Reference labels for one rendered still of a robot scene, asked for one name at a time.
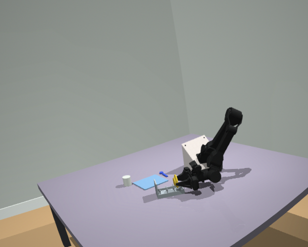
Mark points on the yellow plate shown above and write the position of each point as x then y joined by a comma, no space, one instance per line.
175,180

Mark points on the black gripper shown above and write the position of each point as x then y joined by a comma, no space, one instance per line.
189,180

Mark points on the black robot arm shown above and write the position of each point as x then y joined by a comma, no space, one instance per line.
213,152

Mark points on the grey dish rack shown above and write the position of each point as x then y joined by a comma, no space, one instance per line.
169,191

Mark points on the white cylinder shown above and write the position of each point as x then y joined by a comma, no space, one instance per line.
127,181

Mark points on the light blue flat square mat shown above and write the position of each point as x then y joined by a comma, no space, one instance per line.
148,182

